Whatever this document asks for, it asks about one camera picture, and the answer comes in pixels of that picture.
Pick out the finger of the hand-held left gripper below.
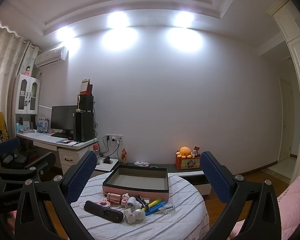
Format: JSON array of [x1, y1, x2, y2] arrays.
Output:
[[0, 138, 21, 160], [0, 152, 56, 181]]

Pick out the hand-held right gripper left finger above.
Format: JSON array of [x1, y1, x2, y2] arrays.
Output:
[[14, 151, 97, 240]]

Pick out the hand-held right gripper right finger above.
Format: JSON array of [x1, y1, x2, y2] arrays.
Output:
[[200, 151, 282, 240]]

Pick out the rose gold cylinder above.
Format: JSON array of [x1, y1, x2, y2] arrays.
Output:
[[106, 192, 123, 204]]

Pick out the black remote control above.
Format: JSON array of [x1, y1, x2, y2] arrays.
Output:
[[84, 200, 124, 223]]

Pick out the pink storage box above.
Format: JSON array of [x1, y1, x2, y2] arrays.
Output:
[[102, 165, 170, 202]]

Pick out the clear glass bottle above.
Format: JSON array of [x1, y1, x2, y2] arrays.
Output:
[[156, 204, 175, 214]]

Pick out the white plug adapter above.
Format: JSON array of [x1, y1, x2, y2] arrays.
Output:
[[126, 197, 143, 210]]

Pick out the black hair clip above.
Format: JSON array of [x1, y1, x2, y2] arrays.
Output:
[[135, 195, 147, 207]]

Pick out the yellow highlighter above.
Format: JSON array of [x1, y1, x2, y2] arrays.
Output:
[[142, 199, 163, 209]]

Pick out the white figurine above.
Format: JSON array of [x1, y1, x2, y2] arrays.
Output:
[[123, 209, 145, 224]]

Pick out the blue comb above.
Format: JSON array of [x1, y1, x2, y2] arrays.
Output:
[[145, 201, 167, 216]]

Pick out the white desk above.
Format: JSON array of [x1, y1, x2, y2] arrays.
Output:
[[16, 132, 98, 176]]

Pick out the yellow cloth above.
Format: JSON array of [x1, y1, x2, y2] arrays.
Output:
[[0, 110, 10, 140]]

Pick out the pink quilt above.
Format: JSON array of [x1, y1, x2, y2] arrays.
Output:
[[6, 211, 16, 233], [227, 174, 300, 240]]

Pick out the red-capped water bottle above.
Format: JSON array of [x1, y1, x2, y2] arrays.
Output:
[[93, 142, 101, 164]]

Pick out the red toy box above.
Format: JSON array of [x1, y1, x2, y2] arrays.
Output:
[[175, 152, 202, 170]]

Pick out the orange octopus plush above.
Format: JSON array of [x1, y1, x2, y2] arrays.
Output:
[[176, 147, 193, 158]]

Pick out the black monitor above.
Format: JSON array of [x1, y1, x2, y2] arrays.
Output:
[[50, 105, 78, 136]]

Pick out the black computer tower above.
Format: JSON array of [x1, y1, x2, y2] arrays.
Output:
[[73, 112, 94, 142]]

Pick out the white glass-door cabinet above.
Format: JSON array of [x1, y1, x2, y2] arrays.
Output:
[[15, 74, 41, 115]]

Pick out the black speaker box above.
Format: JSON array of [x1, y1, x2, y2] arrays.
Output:
[[77, 95, 94, 112]]

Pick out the beige curtain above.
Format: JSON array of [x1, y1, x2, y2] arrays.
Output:
[[0, 20, 39, 140]]

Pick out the white air conditioner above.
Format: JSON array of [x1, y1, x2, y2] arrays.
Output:
[[35, 46, 66, 68]]

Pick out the black power cables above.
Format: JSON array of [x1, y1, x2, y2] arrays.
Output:
[[93, 100, 120, 155]]

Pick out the wall socket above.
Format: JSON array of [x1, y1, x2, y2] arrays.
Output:
[[105, 134, 123, 142]]

